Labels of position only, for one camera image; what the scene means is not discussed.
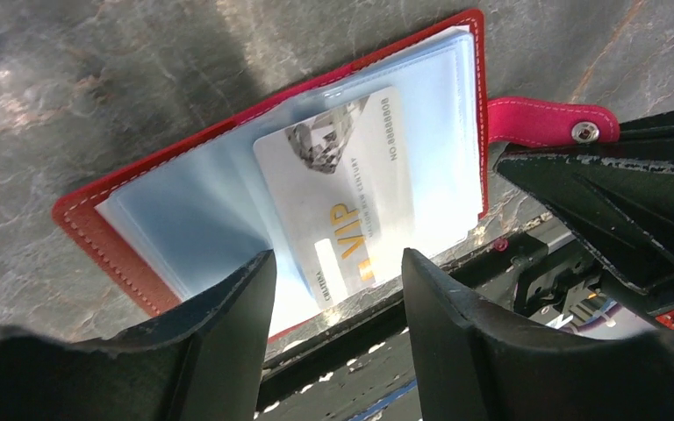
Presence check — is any silver VIP card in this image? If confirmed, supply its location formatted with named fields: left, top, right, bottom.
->
left=254, top=87, right=414, bottom=309

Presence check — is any red leather card holder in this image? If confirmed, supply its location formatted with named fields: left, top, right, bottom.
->
left=52, top=9, right=620, bottom=335

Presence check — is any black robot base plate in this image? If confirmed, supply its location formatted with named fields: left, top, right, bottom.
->
left=255, top=215, right=606, bottom=421

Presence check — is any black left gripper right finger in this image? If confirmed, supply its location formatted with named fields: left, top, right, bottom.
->
left=402, top=248, right=674, bottom=420

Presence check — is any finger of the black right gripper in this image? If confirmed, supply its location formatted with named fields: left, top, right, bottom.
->
left=496, top=111, right=674, bottom=314

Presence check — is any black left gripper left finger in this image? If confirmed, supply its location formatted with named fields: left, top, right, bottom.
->
left=0, top=251, right=276, bottom=420

